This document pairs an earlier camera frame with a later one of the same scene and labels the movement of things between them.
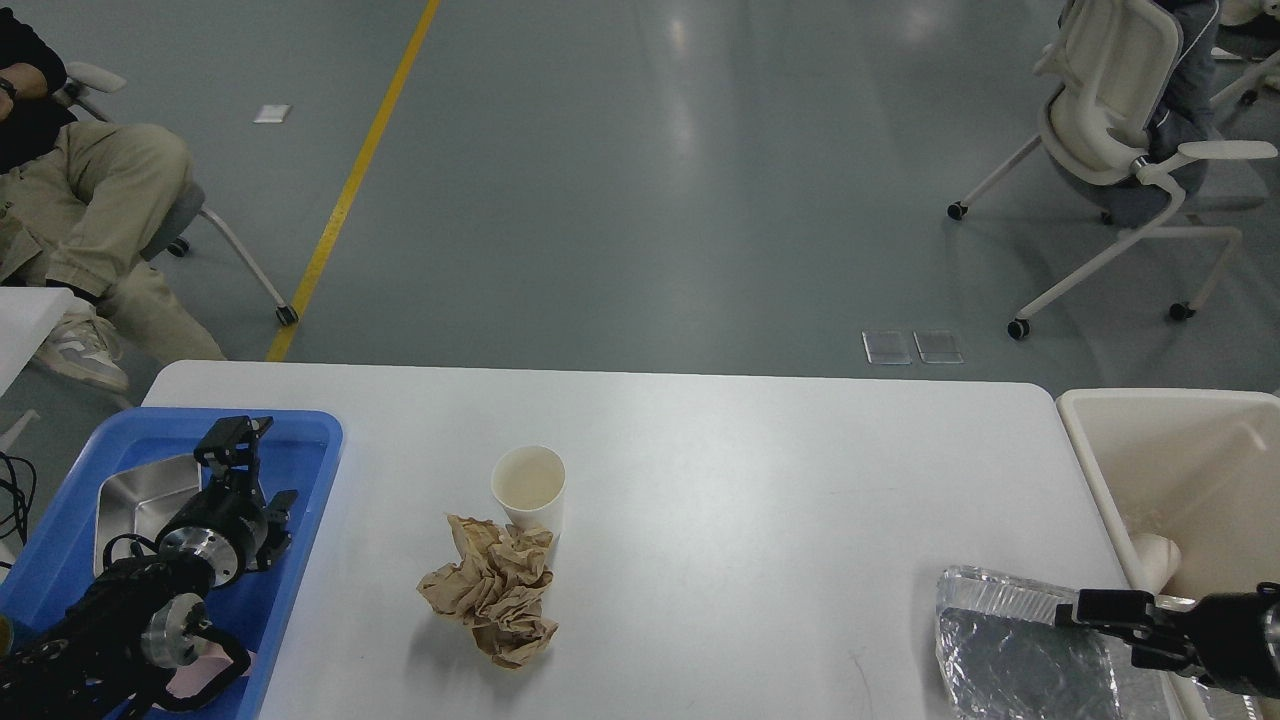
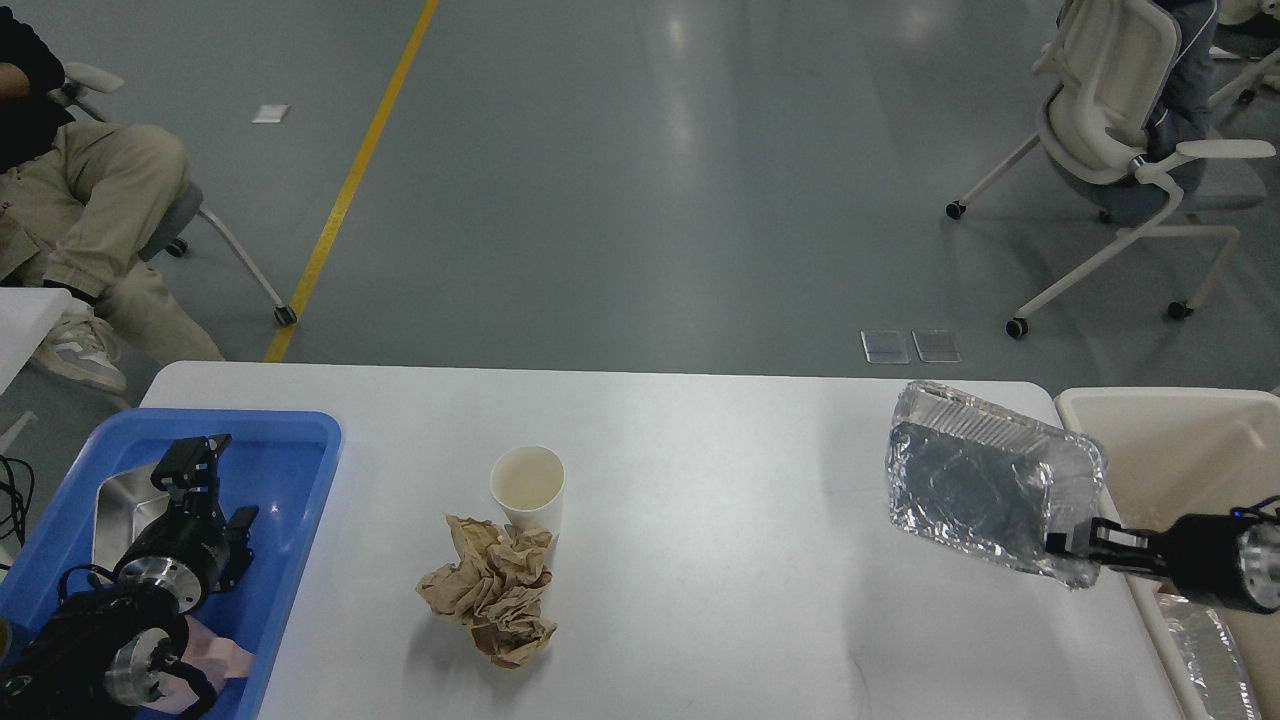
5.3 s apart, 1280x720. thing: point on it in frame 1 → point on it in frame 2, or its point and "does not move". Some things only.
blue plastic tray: x=299 y=452 does not move
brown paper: x=497 y=588 does not move
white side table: x=27 y=314 does not move
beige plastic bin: x=1200 y=467 does not move
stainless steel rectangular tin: x=142 y=500 does not move
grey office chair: x=189 y=205 does not move
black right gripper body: x=1238 y=640 → x=1203 y=557
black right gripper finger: x=1106 y=606 → x=1107 y=532
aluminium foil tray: x=1003 y=657 → x=992 y=484
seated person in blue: x=1184 y=110 does not move
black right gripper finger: x=1176 y=656 → x=1056 y=544
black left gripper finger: x=278 y=513 → x=240 y=552
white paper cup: x=529 y=483 does not move
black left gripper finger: x=230 y=449 → x=188 y=472
